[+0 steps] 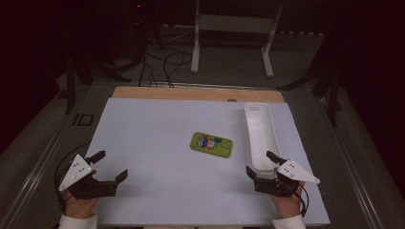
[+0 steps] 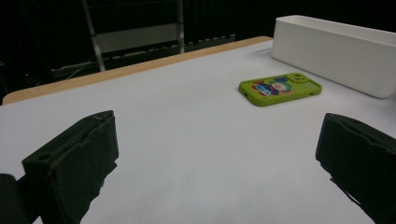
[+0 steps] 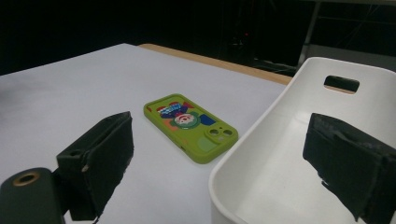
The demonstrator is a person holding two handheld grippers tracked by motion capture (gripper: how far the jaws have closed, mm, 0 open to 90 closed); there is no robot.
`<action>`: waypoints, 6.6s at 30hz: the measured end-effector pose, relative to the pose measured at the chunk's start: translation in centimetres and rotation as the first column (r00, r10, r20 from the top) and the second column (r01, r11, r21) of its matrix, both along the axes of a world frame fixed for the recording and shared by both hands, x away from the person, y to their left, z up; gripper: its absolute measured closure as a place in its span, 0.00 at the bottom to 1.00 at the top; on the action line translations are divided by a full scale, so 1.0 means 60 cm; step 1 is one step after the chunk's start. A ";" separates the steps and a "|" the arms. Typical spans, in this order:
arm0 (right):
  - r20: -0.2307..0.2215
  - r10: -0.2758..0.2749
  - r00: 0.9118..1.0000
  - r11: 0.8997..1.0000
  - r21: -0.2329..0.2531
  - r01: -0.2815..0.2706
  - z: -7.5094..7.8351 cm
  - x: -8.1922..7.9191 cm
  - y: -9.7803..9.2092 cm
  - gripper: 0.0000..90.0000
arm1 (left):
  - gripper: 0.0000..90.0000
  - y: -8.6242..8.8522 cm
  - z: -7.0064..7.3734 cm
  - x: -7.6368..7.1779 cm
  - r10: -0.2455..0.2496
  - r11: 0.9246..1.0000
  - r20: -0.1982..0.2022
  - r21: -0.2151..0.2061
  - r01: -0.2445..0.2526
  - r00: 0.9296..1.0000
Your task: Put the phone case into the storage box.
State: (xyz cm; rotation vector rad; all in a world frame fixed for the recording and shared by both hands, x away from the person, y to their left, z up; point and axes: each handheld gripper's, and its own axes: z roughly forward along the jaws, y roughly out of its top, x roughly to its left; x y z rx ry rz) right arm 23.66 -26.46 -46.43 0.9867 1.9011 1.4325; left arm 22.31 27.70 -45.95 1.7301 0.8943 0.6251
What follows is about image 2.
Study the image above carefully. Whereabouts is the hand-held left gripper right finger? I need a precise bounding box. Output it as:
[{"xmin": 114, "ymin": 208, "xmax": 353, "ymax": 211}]
[{"xmin": 315, "ymin": 112, "xmax": 396, "ymax": 224}]

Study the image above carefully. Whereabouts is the white rectangular storage box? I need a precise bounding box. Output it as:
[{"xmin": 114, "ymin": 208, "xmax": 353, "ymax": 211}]
[{"xmin": 270, "ymin": 14, "xmax": 396, "ymax": 99}]

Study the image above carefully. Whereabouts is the grey metal stand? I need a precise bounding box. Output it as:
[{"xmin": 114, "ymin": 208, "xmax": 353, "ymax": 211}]
[{"xmin": 81, "ymin": 0, "xmax": 185, "ymax": 73}]

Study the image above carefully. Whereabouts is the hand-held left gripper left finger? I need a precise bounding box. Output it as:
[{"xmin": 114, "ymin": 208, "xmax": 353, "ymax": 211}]
[{"xmin": 21, "ymin": 110, "xmax": 120, "ymax": 224}]

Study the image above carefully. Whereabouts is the long dark power strip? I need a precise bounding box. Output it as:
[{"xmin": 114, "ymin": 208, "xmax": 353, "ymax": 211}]
[{"xmin": 185, "ymin": 34, "xmax": 236, "ymax": 50}]

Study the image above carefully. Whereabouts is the light blue table mat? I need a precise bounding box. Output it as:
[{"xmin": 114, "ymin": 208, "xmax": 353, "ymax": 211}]
[{"xmin": 0, "ymin": 39, "xmax": 396, "ymax": 224}]

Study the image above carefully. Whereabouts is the green cartoon phone case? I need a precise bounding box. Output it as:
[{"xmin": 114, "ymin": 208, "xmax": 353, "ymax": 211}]
[{"xmin": 238, "ymin": 72, "xmax": 323, "ymax": 107}]

